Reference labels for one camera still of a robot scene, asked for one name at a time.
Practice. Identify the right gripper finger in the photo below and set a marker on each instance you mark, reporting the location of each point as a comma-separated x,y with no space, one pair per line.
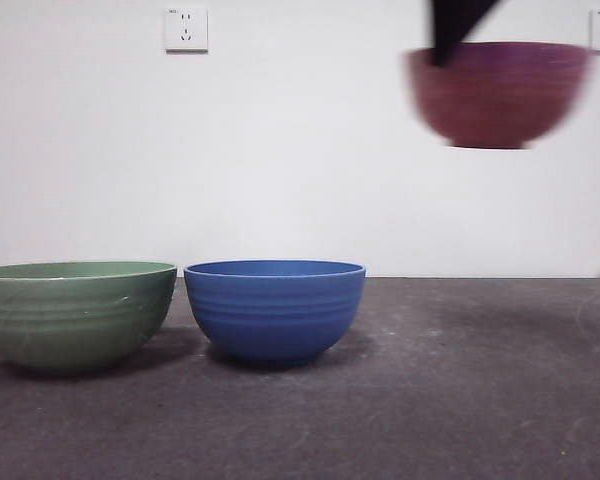
452,22

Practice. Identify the red ribbed bowl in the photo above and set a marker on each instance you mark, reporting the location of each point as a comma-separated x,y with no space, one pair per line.
505,100

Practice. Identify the green ribbed bowl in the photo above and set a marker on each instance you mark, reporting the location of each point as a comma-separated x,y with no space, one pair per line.
75,320

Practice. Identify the blue ribbed bowl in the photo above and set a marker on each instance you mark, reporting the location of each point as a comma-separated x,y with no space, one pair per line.
275,315

